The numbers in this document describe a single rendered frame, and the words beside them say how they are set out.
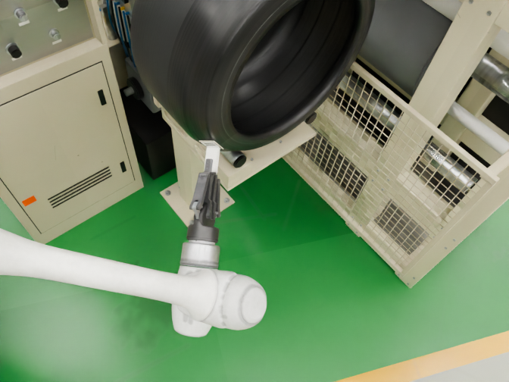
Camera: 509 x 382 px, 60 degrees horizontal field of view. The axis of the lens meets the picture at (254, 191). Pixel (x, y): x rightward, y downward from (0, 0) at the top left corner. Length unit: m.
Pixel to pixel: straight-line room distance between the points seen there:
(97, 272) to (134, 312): 1.17
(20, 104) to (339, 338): 1.53
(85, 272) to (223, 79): 0.46
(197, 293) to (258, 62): 0.84
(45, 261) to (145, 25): 0.52
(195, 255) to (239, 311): 0.23
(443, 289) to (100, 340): 1.55
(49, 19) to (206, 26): 0.76
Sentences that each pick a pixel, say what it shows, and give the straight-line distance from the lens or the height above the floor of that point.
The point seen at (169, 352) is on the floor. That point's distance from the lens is 1.99.
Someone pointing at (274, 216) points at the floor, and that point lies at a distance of 2.22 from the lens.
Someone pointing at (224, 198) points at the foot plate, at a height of 0.01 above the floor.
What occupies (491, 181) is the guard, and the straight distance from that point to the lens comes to 1.35.
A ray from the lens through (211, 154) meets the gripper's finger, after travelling 1.10.
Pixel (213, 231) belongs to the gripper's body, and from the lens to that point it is 1.05.
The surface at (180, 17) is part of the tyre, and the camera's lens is 0.95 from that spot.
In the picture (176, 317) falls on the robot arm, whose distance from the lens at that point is 1.05.
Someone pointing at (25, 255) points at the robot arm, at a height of 1.16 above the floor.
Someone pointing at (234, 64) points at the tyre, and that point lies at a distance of 0.93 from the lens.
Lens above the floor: 1.93
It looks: 58 degrees down
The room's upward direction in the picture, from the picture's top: 8 degrees clockwise
